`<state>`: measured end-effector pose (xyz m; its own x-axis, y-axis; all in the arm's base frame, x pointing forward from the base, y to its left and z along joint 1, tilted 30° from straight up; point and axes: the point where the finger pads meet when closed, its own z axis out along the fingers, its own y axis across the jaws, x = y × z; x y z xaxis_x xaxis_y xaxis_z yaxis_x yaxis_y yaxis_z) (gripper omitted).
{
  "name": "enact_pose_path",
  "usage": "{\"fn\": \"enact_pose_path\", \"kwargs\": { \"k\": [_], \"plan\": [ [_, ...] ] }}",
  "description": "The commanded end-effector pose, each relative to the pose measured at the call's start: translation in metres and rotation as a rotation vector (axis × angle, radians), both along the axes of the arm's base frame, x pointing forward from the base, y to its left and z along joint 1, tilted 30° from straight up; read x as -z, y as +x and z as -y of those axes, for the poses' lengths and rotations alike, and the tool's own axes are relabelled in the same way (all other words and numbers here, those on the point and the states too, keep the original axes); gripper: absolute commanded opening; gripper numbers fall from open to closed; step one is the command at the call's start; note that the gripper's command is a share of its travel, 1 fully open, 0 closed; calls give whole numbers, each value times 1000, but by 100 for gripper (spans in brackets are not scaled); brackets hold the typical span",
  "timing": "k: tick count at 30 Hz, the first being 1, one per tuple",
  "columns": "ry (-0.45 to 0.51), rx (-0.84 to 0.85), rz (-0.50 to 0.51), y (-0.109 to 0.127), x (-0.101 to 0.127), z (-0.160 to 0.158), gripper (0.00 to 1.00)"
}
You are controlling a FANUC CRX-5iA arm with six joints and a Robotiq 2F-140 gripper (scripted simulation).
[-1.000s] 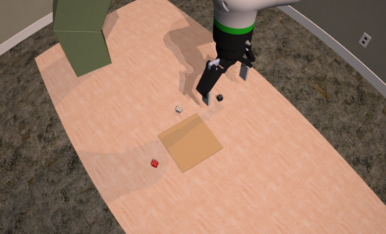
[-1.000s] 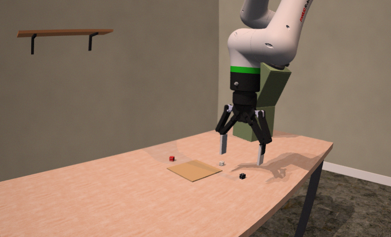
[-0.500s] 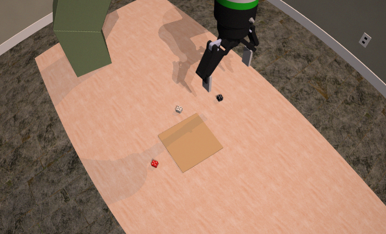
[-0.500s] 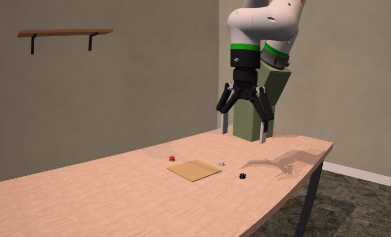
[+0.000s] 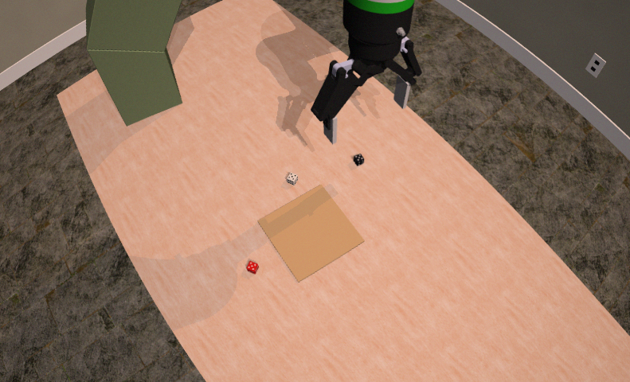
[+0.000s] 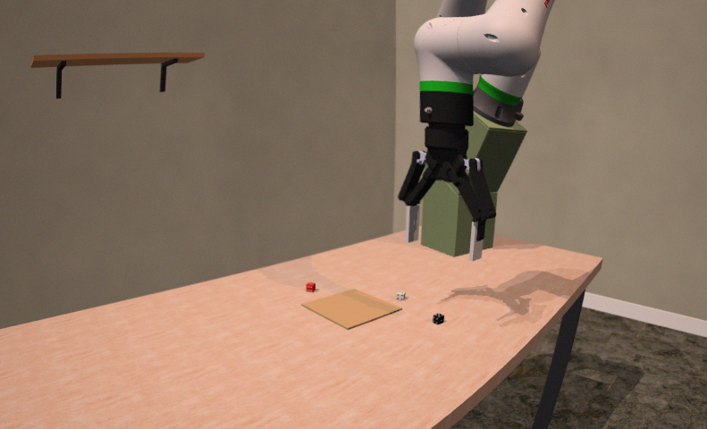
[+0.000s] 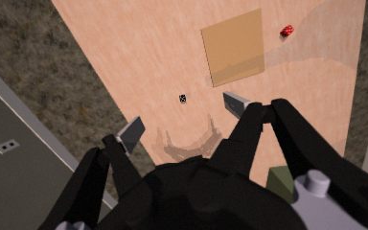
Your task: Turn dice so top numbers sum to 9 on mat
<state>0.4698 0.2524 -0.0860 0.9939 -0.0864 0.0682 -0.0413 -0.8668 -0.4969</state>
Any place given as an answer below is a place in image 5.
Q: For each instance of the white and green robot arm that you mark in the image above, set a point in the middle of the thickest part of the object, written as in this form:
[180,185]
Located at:
[378,21]

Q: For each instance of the red die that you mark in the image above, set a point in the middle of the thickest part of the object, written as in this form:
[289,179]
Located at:
[252,267]

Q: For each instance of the tan square mat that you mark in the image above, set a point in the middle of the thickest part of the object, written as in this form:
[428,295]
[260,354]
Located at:
[310,232]

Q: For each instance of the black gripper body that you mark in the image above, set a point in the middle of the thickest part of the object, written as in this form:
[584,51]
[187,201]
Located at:
[364,53]

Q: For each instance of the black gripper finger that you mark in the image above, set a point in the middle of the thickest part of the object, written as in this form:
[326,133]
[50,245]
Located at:
[335,92]
[404,76]

